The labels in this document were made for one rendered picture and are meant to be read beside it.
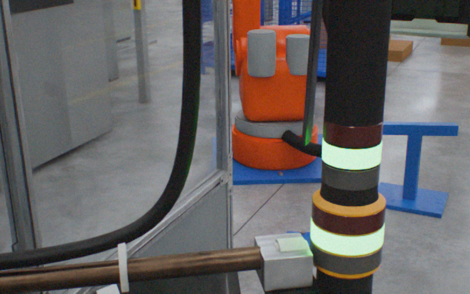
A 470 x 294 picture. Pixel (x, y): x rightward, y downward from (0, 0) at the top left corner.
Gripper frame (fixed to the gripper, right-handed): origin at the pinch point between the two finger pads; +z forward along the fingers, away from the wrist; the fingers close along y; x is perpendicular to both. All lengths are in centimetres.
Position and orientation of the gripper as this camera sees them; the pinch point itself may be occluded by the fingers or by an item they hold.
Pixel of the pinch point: (414, 13)
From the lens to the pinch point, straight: 52.7
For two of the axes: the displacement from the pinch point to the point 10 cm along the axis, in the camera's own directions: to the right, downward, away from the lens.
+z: -4.3, 3.2, -8.5
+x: -0.1, -9.4, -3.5
